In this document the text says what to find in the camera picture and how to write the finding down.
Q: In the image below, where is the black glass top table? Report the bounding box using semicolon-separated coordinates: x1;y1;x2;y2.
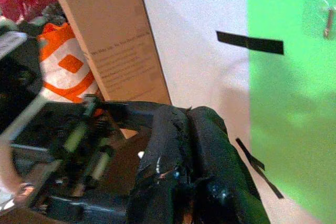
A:
0;129;158;224

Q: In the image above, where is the orange white shopping bag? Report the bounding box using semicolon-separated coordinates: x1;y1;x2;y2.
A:
38;22;102;104

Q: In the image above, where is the forked black tape strip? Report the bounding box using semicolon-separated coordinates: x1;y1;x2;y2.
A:
235;137;285;200

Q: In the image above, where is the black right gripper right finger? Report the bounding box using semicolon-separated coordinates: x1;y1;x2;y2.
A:
185;105;271;224

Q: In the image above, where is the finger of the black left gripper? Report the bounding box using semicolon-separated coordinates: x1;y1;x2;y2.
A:
115;113;158;131
103;100;165;114

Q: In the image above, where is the green backdrop sheet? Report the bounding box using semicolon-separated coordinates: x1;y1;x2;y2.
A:
246;0;336;224

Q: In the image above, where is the clear adhesive wall hook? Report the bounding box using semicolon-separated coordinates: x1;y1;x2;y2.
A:
319;0;336;40

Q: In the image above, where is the tall cardboard pillow box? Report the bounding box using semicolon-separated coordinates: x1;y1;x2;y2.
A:
57;0;173;140

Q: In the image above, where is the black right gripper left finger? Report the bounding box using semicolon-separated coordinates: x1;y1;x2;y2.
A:
128;104;190;224

